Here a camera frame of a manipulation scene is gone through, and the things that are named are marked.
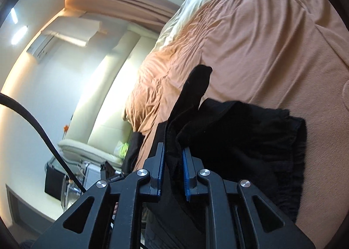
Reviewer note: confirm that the cream padded headboard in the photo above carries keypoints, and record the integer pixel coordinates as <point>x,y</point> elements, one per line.
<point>98,128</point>

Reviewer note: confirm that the wall air conditioner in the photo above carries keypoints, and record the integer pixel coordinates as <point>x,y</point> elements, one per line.
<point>41,46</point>

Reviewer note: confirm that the peach curtain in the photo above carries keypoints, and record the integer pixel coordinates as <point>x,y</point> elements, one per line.
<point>151,14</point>

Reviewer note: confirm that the black pants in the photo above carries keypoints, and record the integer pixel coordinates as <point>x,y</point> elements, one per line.
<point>254,163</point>

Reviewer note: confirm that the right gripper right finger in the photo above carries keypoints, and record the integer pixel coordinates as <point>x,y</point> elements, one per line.
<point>191,167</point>

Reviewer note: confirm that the green tissue pack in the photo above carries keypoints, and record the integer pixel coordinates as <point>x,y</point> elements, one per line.
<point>121,149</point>

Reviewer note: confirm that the orange bed blanket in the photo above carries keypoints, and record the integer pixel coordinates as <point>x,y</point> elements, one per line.
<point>289,54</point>

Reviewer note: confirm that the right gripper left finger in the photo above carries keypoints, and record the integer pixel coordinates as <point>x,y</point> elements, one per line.
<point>155,167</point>

